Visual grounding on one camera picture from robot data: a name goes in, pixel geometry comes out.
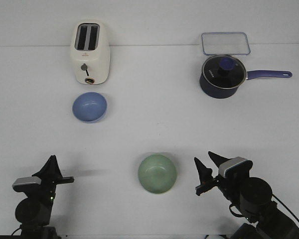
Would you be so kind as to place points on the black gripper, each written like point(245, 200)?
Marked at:
point(228, 186)
point(49, 181)

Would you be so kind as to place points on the dark blue saucepan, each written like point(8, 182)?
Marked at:
point(219, 93)

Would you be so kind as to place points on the blue bowl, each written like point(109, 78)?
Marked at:
point(90, 107)

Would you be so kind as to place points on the white two-slot toaster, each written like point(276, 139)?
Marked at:
point(90, 52)

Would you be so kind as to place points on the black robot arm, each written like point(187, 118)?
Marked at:
point(34, 212)
point(251, 196)

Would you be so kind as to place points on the glass pot lid blue knob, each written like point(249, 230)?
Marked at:
point(224, 71)

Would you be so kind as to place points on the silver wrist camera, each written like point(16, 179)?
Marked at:
point(27, 184)
point(234, 165)

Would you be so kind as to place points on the clear rectangular container lid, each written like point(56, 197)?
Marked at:
point(230, 43)

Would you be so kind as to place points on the green bowl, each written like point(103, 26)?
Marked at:
point(157, 174)

